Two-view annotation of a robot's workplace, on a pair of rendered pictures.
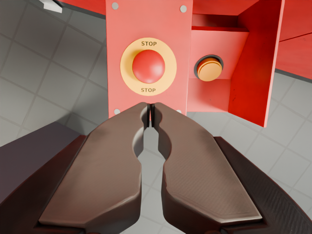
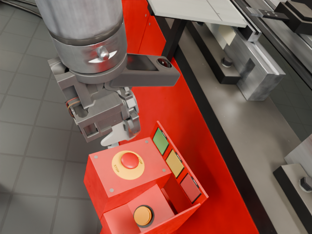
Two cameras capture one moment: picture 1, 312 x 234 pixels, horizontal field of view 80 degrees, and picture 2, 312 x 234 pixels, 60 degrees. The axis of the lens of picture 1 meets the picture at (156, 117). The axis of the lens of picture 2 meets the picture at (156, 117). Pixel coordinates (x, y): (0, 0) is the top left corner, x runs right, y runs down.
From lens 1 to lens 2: 41 cm
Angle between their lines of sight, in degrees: 56
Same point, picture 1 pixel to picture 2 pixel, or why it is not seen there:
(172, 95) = (120, 182)
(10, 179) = not seen: outside the picture
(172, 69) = (133, 177)
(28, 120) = not seen: outside the picture
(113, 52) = (126, 146)
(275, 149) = not seen: outside the picture
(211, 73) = (142, 217)
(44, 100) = (20, 164)
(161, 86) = (122, 174)
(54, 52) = (74, 161)
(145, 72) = (127, 158)
